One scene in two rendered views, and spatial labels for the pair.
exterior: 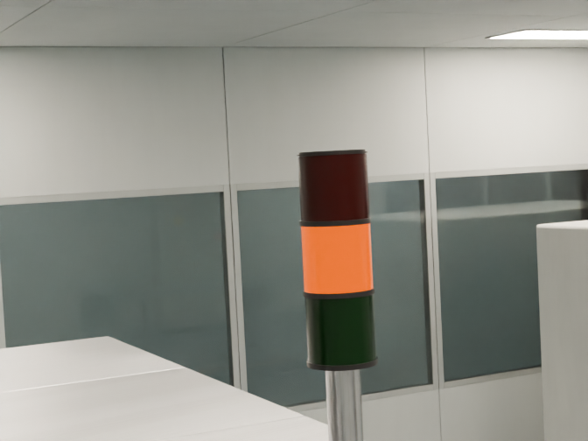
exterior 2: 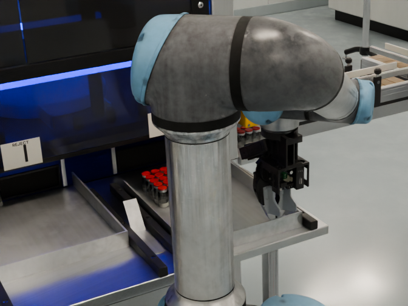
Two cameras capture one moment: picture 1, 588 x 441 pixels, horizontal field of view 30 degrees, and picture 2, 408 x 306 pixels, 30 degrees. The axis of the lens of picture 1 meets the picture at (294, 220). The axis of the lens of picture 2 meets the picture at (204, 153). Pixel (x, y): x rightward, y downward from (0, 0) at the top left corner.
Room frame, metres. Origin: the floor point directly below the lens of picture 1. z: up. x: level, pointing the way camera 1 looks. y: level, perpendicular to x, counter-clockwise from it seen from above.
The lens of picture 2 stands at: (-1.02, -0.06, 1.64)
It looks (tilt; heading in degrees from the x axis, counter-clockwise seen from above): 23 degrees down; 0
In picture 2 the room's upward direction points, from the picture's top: 3 degrees counter-clockwise
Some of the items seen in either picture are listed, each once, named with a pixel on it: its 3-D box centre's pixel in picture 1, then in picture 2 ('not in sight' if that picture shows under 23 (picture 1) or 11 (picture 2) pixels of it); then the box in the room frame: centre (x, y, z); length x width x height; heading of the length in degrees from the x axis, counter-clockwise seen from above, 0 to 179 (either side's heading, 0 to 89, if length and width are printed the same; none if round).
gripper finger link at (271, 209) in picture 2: not in sight; (273, 207); (0.32, -0.20, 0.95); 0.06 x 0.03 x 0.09; 26
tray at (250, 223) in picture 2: not in sight; (208, 202); (0.46, -0.08, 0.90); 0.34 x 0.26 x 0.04; 26
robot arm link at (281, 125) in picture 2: not in sight; (280, 116); (0.33, -0.22, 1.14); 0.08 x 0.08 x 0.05
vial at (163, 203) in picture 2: not in sight; (163, 197); (0.48, 0.02, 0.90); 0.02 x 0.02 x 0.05
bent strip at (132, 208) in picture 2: not in sight; (143, 225); (0.35, 0.06, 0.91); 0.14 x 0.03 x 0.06; 26
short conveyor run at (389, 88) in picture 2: not in sight; (312, 99); (1.03, -0.39, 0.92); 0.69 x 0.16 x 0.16; 116
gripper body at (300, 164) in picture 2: not in sight; (281, 157); (0.32, -0.22, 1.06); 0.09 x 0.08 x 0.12; 26
